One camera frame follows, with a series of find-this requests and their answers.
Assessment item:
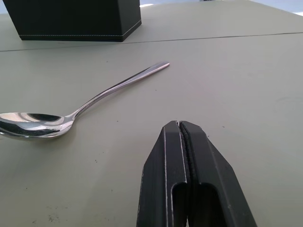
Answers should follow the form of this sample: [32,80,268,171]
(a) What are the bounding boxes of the black stitched leather box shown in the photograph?
[4,0,142,43]

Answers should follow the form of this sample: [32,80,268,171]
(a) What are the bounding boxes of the silver metal spoon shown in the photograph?
[0,61,170,140]

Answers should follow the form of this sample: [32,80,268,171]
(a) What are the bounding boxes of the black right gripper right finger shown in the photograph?
[179,121,258,227]

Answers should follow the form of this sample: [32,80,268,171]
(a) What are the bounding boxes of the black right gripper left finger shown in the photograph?
[136,120,192,227]

